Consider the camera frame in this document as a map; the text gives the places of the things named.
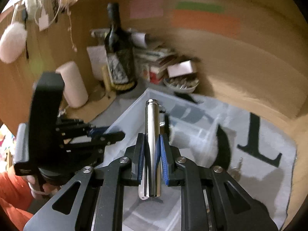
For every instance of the white bowl of beads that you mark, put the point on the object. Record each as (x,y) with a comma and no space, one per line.
(181,85)

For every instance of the white fluffy pompom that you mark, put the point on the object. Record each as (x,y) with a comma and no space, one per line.
(13,42)

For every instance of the white handheld massager device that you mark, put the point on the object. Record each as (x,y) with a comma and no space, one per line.
(166,127)

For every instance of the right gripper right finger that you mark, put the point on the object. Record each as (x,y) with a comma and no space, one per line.
(173,172)

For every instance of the white card on bowl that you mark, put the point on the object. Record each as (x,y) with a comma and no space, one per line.
(181,69)

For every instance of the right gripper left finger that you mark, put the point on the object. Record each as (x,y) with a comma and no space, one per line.
(133,175)

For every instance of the pink sticky note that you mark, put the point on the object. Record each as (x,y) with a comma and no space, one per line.
(143,9)

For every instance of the stack of books and papers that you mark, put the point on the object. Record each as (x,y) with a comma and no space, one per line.
(151,57)

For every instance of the person's left hand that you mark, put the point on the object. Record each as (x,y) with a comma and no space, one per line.
(38,189)

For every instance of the green sticky note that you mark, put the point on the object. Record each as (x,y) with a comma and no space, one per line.
(197,6)

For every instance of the orange sticky note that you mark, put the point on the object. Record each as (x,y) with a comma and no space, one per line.
(211,22)

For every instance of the grey mat with black letters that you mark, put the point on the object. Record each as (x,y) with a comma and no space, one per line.
(210,132)

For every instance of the rolled magazine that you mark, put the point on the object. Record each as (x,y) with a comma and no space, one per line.
(99,33)

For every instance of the dark elephant label wine bottle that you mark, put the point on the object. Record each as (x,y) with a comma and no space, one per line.
(119,51)

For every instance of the white handwritten paper note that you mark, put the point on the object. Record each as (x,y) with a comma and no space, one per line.
(98,58)

